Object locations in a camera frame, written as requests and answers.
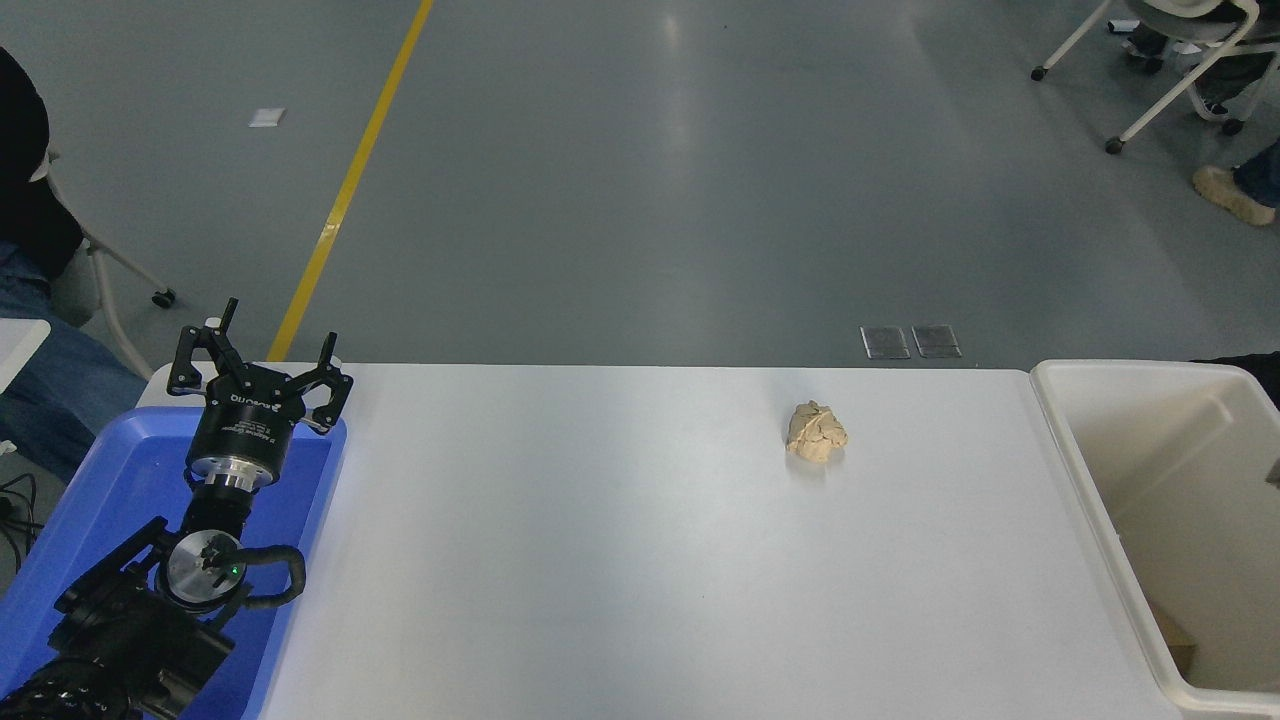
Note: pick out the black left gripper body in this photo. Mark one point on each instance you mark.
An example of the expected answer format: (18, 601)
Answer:
(245, 420)

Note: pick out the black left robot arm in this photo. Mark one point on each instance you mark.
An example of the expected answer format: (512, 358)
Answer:
(110, 640)

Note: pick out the metal floor socket plate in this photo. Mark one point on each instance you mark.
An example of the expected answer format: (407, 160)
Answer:
(886, 342)
(936, 340)

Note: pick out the blue plastic tray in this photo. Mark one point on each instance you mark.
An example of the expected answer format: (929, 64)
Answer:
(120, 470)

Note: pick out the person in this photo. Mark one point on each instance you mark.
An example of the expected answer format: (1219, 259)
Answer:
(50, 380)
(1235, 70)
(1230, 195)

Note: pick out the small white side table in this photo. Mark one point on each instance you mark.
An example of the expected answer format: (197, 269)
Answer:
(20, 345)

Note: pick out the crumpled tan paper ball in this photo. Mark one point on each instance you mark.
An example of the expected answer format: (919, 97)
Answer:
(815, 432)

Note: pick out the large pale plastic bin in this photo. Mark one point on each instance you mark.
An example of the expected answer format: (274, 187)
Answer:
(1200, 480)

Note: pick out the white frame wheeled chair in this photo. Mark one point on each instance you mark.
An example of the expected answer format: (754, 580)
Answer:
(1160, 105)
(75, 295)

